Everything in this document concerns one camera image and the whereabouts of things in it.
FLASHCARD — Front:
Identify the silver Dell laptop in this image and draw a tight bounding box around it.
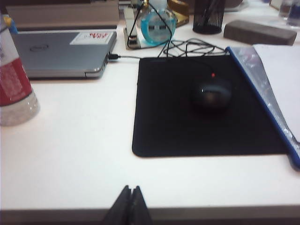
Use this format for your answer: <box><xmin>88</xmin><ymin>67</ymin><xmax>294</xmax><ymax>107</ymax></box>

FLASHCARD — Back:
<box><xmin>11</xmin><ymin>30</ymin><xmax>117</xmax><ymax>79</ymax></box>

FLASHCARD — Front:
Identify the blue plastic snack bag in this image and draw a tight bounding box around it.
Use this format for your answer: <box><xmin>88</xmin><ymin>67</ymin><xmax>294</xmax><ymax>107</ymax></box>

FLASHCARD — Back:
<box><xmin>3</xmin><ymin>15</ymin><xmax>19</xmax><ymax>35</ymax></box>

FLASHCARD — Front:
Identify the black mouse cable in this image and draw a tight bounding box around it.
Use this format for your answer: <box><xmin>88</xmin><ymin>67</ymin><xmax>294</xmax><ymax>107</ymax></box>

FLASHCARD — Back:
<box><xmin>108</xmin><ymin>38</ymin><xmax>232</xmax><ymax>77</ymax></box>

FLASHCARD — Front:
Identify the thin black cable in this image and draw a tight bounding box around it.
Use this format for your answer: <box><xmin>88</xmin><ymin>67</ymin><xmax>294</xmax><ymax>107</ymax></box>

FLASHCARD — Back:
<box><xmin>127</xmin><ymin>0</ymin><xmax>174</xmax><ymax>58</ymax></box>

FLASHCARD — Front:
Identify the clear red-label water bottle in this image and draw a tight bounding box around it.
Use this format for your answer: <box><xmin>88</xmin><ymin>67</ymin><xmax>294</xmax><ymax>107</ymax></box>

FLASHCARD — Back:
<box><xmin>0</xmin><ymin>14</ymin><xmax>40</xmax><ymax>127</ymax></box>

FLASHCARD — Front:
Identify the black mouse pad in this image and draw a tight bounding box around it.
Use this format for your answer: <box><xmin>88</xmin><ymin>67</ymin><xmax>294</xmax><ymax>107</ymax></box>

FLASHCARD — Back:
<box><xmin>131</xmin><ymin>55</ymin><xmax>290</xmax><ymax>158</ymax></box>

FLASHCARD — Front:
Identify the beige rectangular desk device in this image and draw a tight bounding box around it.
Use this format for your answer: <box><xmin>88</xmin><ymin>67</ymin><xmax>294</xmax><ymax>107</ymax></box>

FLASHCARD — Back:
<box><xmin>123</xmin><ymin>6</ymin><xmax>153</xmax><ymax>50</ymax></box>

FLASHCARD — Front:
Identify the blue plastic bottle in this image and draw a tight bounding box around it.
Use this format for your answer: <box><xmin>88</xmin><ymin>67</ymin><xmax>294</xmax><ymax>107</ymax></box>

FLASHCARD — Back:
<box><xmin>286</xmin><ymin>0</ymin><xmax>300</xmax><ymax>27</ymax></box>

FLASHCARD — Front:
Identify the gold foil package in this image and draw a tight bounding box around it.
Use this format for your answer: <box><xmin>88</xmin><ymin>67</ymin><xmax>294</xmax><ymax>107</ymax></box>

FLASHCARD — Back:
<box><xmin>167</xmin><ymin>0</ymin><xmax>190</xmax><ymax>28</ymax></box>

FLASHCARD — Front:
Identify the blue hand sanitizer pump bottle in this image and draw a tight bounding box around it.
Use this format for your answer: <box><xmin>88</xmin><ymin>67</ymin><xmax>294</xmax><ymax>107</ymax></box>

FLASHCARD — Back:
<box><xmin>140</xmin><ymin>0</ymin><xmax>178</xmax><ymax>46</ymax></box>

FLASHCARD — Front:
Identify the clear blue-edged document folder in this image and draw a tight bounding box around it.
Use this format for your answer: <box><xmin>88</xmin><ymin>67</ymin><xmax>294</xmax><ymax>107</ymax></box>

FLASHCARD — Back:
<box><xmin>226</xmin><ymin>45</ymin><xmax>300</xmax><ymax>169</ymax></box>

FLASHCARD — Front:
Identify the black computer mouse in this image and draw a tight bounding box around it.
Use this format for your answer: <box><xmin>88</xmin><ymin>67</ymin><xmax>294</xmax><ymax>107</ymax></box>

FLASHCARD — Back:
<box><xmin>191</xmin><ymin>76</ymin><xmax>233</xmax><ymax>111</ymax></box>

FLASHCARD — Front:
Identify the black mesh pen holder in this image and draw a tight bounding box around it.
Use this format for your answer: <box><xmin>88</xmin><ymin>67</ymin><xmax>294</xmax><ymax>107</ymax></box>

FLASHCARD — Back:
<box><xmin>192</xmin><ymin>0</ymin><xmax>225</xmax><ymax>35</ymax></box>

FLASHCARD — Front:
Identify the brown desk partition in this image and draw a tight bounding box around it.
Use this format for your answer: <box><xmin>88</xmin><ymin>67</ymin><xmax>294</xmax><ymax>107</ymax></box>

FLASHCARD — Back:
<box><xmin>6</xmin><ymin>0</ymin><xmax>120</xmax><ymax>7</ymax></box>

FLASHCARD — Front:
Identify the white paper sheet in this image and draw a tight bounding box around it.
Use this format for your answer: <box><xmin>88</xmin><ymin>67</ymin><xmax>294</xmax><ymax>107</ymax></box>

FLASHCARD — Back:
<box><xmin>253</xmin><ymin>43</ymin><xmax>300</xmax><ymax>143</ymax></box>

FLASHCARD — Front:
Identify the brown rectangular case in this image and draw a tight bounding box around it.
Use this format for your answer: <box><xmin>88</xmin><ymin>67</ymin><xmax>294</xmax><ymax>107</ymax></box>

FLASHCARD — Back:
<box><xmin>223</xmin><ymin>20</ymin><xmax>298</xmax><ymax>46</ymax></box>

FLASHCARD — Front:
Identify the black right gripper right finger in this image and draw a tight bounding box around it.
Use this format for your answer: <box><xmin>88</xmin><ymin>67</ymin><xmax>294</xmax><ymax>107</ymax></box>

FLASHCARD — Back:
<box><xmin>128</xmin><ymin>186</ymin><xmax>153</xmax><ymax>225</ymax></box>

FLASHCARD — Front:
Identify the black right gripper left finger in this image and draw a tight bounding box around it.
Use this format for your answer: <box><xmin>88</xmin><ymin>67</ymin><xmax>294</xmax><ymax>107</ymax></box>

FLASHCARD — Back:
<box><xmin>103</xmin><ymin>185</ymin><xmax>133</xmax><ymax>225</ymax></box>

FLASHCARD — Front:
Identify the clear drinking glass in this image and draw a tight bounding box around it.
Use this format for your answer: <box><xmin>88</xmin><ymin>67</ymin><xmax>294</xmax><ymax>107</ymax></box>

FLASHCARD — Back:
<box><xmin>278</xmin><ymin>0</ymin><xmax>293</xmax><ymax>20</ymax></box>

